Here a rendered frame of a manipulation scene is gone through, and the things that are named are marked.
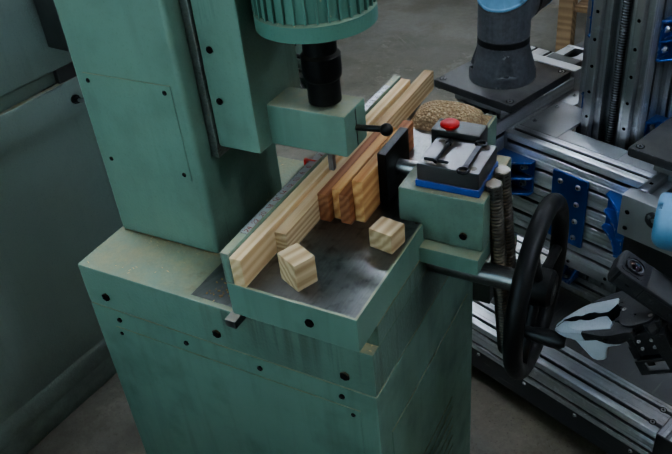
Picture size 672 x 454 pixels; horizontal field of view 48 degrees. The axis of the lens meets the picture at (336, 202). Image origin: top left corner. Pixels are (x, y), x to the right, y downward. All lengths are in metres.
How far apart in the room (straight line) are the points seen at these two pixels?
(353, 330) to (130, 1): 0.56
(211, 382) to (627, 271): 0.74
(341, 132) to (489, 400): 1.15
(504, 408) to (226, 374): 0.96
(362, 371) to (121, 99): 0.56
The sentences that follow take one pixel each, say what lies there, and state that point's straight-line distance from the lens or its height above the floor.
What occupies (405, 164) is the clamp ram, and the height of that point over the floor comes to 0.96.
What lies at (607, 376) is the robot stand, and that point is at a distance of 1.88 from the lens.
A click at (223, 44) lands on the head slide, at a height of 1.18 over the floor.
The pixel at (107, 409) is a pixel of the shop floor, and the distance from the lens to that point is 2.25.
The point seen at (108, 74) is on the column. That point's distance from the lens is 1.24.
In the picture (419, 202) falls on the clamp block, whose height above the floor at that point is 0.94.
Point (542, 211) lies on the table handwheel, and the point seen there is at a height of 0.95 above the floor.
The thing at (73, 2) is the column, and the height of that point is 1.24.
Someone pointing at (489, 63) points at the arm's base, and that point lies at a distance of 1.73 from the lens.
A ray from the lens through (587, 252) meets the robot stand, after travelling 1.77.
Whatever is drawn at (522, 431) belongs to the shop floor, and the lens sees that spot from 2.04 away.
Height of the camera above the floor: 1.58
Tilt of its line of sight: 34 degrees down
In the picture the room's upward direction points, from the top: 6 degrees counter-clockwise
